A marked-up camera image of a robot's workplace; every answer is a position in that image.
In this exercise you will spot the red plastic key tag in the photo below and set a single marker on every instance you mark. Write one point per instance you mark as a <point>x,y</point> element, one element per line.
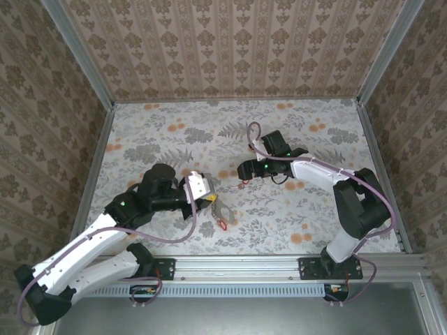
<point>222,225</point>
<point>245,181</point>

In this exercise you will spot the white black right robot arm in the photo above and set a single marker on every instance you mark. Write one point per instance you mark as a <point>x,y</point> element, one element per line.
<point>363,206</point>

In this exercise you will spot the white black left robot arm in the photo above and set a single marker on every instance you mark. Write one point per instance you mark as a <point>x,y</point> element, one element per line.
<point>80,258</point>

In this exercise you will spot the floral patterned table cover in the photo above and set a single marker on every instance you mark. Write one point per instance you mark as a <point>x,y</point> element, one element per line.
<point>244,115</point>

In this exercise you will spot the grey metal sheet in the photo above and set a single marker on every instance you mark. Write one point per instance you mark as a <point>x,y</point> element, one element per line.
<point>244,317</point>

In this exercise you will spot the aluminium side rail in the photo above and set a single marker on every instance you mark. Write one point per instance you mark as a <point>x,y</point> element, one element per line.
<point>380,174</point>
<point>92,174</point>

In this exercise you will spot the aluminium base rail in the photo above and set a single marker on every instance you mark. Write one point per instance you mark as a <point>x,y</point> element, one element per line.
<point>237,267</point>

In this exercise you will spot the aluminium frame post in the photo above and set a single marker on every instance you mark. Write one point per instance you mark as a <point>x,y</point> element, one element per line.
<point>391,52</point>
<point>77,52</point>

